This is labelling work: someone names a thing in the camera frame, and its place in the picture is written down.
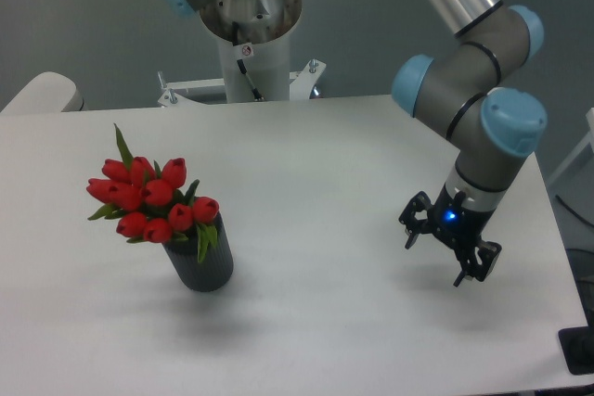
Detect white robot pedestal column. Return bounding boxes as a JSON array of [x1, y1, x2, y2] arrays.
[[200, 0, 303, 103]]

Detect white frame at right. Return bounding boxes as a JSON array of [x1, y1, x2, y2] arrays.
[[546, 109, 593, 188]]

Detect red tulip bouquet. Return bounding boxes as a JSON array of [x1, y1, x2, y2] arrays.
[[86, 128, 222, 262]]

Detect black device at table edge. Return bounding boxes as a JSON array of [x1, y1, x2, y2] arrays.
[[558, 326, 593, 376]]

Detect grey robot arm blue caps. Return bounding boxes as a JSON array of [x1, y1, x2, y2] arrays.
[[166, 0, 548, 281]]

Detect beige chair backrest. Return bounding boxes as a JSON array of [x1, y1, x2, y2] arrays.
[[1, 71, 85, 116]]

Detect black cable on pedestal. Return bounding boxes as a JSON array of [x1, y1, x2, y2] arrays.
[[231, 19, 265, 103]]

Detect white metal base frame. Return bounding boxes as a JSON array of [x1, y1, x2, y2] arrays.
[[157, 58, 327, 108]]

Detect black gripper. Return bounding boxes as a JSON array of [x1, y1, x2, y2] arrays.
[[398, 186, 502, 287]]

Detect dark grey ribbed vase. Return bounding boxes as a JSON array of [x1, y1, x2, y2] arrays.
[[163, 213, 234, 292]]

